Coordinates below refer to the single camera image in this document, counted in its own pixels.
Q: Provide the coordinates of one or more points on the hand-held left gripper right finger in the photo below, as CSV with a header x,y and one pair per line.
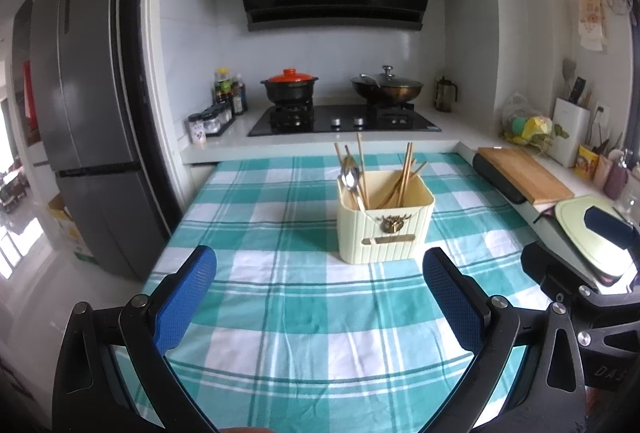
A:
x,y
450,298

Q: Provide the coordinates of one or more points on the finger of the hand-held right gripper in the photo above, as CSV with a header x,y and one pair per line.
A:
x,y
612,225
555,268

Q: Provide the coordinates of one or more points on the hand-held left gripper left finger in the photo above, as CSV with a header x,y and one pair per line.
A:
x,y
187,298

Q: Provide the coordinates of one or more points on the cream ribbed utensil bin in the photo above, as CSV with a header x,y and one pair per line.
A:
x,y
385,233

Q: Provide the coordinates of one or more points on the green cutting board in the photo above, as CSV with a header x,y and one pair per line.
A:
x,y
580,233

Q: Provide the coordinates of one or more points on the black pan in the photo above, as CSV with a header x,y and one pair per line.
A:
x,y
607,279

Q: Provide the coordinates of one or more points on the wooden cutting board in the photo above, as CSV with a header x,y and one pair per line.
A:
x,y
527,173

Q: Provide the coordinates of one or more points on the white knife holder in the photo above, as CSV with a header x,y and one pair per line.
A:
x,y
571,133

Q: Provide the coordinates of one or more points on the black tray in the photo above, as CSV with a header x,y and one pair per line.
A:
x,y
500,180

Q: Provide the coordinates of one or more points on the teal checkered tablecloth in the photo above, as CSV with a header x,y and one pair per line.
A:
x,y
300,338

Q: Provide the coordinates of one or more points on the cardboard box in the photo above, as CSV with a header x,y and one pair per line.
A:
x,y
72,233

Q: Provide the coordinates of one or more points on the clear plastic bag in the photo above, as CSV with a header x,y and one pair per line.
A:
x,y
525,123

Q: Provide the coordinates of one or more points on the dark glass kettle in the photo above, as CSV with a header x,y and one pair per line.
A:
x,y
445,95

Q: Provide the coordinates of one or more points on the black gas stove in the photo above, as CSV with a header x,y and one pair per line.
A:
x,y
345,123

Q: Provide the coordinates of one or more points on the dark sauce bottle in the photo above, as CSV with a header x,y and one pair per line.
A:
x,y
239,98

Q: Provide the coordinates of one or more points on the grey refrigerator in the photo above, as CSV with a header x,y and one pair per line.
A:
x,y
90,113

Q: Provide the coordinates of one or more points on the yellow cap sauce bottle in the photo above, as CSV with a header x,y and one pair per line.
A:
x,y
222,88

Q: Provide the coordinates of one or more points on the wok with glass lid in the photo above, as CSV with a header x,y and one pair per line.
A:
x,y
387,90

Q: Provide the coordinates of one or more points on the black clay pot orange lid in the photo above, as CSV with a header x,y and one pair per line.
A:
x,y
291,88

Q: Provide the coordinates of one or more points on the white wall socket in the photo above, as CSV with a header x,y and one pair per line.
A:
x,y
601,111

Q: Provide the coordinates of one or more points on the hanging wall cloth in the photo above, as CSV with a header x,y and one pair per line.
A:
x,y
592,13

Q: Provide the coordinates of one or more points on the red wall hanging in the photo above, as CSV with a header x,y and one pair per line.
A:
x,y
27,88

